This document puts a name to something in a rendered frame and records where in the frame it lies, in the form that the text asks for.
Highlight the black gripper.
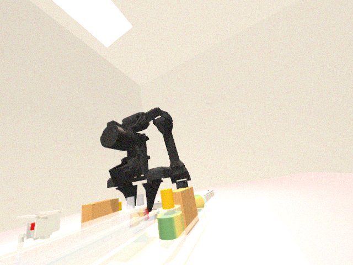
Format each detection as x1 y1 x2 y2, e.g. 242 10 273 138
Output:
107 151 173 213

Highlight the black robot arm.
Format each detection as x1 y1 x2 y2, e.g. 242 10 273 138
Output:
100 107 191 189

